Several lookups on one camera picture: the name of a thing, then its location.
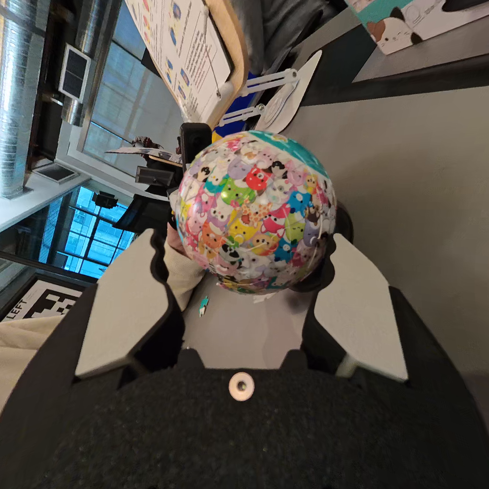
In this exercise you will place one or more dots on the ceiling vent grille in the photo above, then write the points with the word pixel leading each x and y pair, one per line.
pixel 74 72

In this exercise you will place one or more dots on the silver ventilation duct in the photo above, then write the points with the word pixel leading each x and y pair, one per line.
pixel 91 23
pixel 15 95

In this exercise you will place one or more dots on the black studio light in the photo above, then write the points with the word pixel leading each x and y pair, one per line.
pixel 104 199

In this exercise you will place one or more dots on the black ball stand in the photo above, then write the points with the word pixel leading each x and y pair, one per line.
pixel 344 225

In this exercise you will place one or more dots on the teal puzzle piece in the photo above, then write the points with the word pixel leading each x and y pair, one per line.
pixel 203 305

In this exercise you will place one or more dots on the instruction sheet on stand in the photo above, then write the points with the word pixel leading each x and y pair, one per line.
pixel 237 57

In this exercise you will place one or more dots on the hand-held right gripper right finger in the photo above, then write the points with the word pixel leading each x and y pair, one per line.
pixel 363 321

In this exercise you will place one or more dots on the colourful puzzle ball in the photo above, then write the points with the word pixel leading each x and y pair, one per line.
pixel 259 210

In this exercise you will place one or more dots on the person's left forearm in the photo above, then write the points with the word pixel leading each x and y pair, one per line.
pixel 183 275

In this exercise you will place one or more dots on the black framed sign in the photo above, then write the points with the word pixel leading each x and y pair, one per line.
pixel 38 301

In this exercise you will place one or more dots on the person's left hand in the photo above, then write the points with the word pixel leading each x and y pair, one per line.
pixel 174 240

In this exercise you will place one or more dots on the blue plastic bin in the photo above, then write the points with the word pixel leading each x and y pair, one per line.
pixel 240 105

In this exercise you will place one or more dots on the printed instruction sheet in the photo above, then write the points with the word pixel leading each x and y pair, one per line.
pixel 191 49

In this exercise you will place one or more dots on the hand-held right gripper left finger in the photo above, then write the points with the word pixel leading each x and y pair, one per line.
pixel 122 317

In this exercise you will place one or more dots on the puzzle box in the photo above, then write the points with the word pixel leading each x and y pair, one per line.
pixel 401 34

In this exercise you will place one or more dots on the window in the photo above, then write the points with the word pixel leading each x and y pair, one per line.
pixel 88 237

